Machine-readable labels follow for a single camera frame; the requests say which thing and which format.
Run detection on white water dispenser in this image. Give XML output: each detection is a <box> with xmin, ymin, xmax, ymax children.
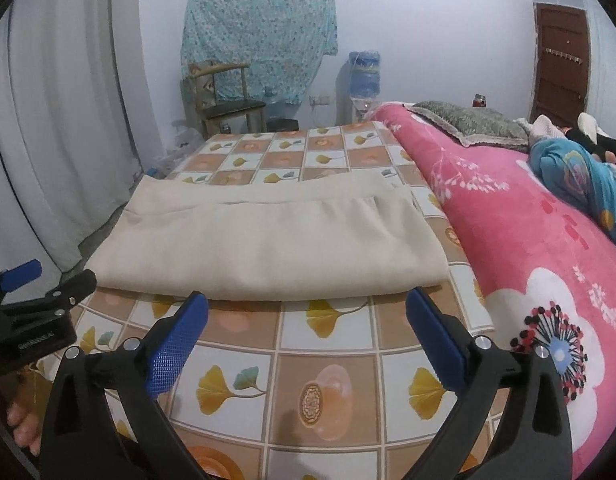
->
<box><xmin>349</xmin><ymin>95</ymin><xmax>381</xmax><ymax>123</ymax></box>

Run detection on pink floral blanket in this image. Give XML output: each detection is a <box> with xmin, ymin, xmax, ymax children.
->
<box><xmin>365</xmin><ymin>101</ymin><xmax>616</xmax><ymax>480</ymax></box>

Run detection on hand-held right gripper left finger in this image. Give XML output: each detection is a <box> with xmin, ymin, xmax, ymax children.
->
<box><xmin>40</xmin><ymin>291</ymin><xmax>209</xmax><ymax>480</ymax></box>

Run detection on blue water bottle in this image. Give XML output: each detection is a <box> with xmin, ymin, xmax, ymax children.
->
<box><xmin>349</xmin><ymin>51</ymin><xmax>383</xmax><ymax>98</ymax></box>

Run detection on white plastic bag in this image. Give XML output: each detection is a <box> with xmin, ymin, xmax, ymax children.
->
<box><xmin>172</xmin><ymin>120</ymin><xmax>209</xmax><ymax>153</ymax></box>

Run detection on person's left hand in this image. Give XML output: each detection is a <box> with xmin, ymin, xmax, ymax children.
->
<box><xmin>6</xmin><ymin>402</ymin><xmax>42</xmax><ymax>457</ymax></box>

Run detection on white curtain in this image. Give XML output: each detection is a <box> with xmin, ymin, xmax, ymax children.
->
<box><xmin>0</xmin><ymin>0</ymin><xmax>161</xmax><ymax>273</ymax></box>

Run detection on wooden chair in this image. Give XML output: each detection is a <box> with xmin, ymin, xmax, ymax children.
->
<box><xmin>180</xmin><ymin>62</ymin><xmax>267</xmax><ymax>138</ymax></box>

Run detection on checkered leaf print tablecloth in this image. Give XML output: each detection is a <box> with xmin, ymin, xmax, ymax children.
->
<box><xmin>32</xmin><ymin>124</ymin><xmax>511</xmax><ymax>480</ymax></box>

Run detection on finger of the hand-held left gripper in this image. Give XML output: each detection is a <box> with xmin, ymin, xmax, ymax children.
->
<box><xmin>0</xmin><ymin>259</ymin><xmax>42</xmax><ymax>306</ymax></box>
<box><xmin>0</xmin><ymin>269</ymin><xmax>97</xmax><ymax>318</ymax></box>

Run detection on brown wooden door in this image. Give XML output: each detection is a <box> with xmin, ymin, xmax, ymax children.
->
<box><xmin>530</xmin><ymin>2</ymin><xmax>589</xmax><ymax>121</ymax></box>

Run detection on light pink cloth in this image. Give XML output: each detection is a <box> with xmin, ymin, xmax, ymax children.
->
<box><xmin>515</xmin><ymin>115</ymin><xmax>569</xmax><ymax>153</ymax></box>

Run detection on blue printed cloth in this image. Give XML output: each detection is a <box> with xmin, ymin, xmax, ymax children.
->
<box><xmin>530</xmin><ymin>137</ymin><xmax>616</xmax><ymax>253</ymax></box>

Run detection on teal floral cloth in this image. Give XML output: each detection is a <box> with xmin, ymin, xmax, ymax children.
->
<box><xmin>180</xmin><ymin>0</ymin><xmax>339</xmax><ymax>106</ymax></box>

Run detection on door hook rack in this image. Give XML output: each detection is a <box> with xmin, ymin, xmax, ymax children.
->
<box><xmin>540</xmin><ymin>47</ymin><xmax>584</xmax><ymax>63</ymax></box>

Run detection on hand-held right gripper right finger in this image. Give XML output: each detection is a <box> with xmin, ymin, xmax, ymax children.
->
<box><xmin>398</xmin><ymin>286</ymin><xmax>573</xmax><ymax>480</ymax></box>

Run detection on cream zip jacket black stripes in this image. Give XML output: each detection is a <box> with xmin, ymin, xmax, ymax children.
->
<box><xmin>82</xmin><ymin>170</ymin><xmax>451</xmax><ymax>302</ymax></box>

